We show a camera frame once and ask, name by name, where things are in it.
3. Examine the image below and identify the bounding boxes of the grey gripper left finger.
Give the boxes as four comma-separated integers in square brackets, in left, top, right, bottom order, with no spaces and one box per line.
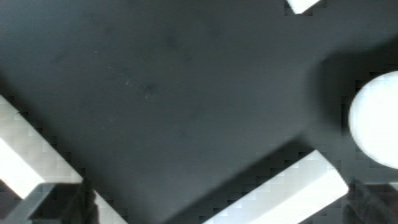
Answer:
[0,182,95,224]

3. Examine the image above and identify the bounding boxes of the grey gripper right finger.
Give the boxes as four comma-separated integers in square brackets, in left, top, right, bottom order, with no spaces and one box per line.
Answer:
[346,180,398,224]

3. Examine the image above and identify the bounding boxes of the white lamp bulb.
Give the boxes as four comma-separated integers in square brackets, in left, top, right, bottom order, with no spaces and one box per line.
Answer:
[348,71,398,169]

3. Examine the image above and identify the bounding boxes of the white left fence block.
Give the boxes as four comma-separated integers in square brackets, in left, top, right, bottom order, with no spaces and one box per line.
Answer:
[0,96,127,224]

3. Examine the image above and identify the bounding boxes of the white front fence bar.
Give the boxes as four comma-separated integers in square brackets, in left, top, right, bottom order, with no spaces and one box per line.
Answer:
[202,150,348,224]

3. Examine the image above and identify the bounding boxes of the white marker tag sheet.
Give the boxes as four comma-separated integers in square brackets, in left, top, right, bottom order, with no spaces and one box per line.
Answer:
[285,0,319,15]

